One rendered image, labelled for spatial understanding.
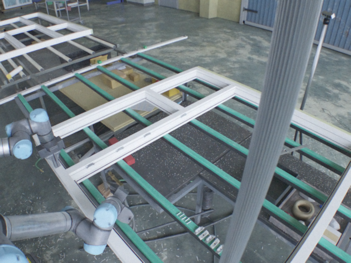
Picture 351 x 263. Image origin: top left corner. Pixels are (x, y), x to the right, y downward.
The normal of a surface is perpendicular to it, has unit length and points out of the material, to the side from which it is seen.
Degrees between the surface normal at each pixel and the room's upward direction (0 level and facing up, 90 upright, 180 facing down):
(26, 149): 90
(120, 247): 0
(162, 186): 0
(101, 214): 51
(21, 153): 90
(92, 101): 0
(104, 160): 90
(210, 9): 90
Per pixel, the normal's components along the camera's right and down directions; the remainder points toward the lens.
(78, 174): 0.68, 0.44
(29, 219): 0.69, -0.71
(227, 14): -0.73, 0.41
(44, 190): 0.00, -0.79
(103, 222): 0.05, -0.03
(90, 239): -0.37, -0.20
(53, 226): 0.92, -0.02
